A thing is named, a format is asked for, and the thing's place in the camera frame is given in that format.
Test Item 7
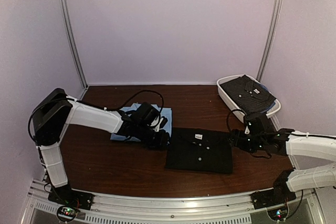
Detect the aluminium frame post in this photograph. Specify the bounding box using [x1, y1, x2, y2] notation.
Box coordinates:
[60, 0, 88, 89]
[257, 0, 283, 82]

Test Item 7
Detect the right aluminium frame post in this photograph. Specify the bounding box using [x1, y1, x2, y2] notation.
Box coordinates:
[257, 0, 283, 82]

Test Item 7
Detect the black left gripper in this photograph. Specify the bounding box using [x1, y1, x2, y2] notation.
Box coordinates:
[135, 123, 174, 151]

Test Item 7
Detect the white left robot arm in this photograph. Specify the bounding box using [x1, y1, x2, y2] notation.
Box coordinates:
[27, 88, 170, 205]

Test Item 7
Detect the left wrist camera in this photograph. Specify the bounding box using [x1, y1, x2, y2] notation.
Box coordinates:
[130, 102, 162, 131]

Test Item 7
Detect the light blue shirt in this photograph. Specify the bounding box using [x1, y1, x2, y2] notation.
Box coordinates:
[110, 103, 172, 142]

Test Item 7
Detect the white plastic basin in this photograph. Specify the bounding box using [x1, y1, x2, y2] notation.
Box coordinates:
[217, 74, 281, 122]

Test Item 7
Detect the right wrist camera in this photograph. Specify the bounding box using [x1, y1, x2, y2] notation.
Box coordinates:
[244, 113, 273, 135]

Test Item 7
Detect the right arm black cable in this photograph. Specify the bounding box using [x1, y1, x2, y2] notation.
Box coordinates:
[226, 109, 336, 141]

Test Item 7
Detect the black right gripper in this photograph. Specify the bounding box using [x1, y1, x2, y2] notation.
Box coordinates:
[225, 129, 265, 153]

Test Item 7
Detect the blue patterned shirt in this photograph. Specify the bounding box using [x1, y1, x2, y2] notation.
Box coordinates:
[260, 84, 277, 113]

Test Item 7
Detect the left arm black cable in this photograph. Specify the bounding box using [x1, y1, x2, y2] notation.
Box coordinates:
[28, 90, 164, 141]

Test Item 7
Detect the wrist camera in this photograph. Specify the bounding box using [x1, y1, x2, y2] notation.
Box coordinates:
[130, 102, 162, 131]
[244, 113, 273, 135]

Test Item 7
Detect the left aluminium frame post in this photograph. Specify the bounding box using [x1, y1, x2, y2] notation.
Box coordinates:
[60, 0, 88, 89]

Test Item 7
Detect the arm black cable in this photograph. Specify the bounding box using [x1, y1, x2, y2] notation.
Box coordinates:
[226, 109, 336, 141]
[28, 90, 164, 141]

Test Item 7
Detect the front aluminium rail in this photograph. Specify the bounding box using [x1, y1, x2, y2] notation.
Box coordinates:
[25, 177, 317, 224]

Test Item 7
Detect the grey striped shirt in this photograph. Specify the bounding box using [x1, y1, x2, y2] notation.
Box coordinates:
[219, 75, 264, 114]

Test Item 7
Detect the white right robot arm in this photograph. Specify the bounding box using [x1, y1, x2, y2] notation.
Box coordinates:
[229, 129, 335, 204]

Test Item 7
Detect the black long sleeve shirt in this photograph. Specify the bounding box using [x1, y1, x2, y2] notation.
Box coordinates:
[165, 127, 233, 174]

